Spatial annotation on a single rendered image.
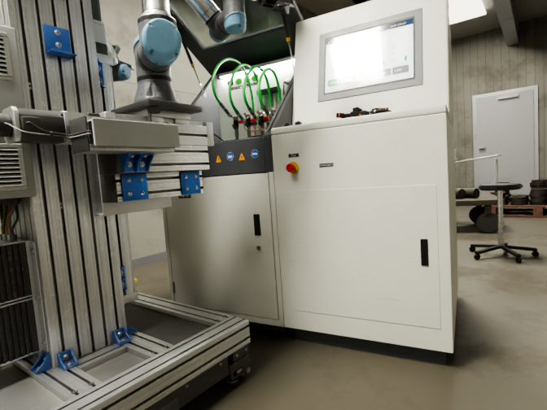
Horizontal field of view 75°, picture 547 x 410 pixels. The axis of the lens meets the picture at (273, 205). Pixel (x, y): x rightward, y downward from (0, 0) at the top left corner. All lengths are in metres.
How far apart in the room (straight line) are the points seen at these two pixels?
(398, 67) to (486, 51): 7.61
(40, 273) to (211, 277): 0.86
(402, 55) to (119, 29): 2.77
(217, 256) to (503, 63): 8.14
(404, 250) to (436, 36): 0.91
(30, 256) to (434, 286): 1.37
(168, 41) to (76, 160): 0.48
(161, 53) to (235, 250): 0.96
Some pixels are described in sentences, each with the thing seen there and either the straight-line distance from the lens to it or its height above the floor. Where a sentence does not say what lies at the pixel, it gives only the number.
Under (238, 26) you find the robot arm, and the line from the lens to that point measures 1.36.
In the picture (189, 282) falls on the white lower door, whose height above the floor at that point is 0.24.
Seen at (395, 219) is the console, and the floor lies 0.57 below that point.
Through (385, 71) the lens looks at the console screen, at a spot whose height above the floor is 1.19.
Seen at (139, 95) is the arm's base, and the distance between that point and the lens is 1.32.
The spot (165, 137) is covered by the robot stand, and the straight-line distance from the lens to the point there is 1.12.
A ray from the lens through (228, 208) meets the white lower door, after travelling 1.74.
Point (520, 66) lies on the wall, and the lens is 9.18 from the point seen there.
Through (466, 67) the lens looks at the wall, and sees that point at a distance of 9.31.
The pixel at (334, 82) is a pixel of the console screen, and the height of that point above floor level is 1.19.
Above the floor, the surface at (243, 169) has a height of 0.81.
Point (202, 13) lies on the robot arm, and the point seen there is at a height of 1.37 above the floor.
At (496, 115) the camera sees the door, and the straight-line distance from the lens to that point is 9.02.
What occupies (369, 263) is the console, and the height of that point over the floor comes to 0.40.
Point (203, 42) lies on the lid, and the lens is 2.38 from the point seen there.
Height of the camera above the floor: 0.78
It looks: 5 degrees down
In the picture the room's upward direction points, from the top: 4 degrees counter-clockwise
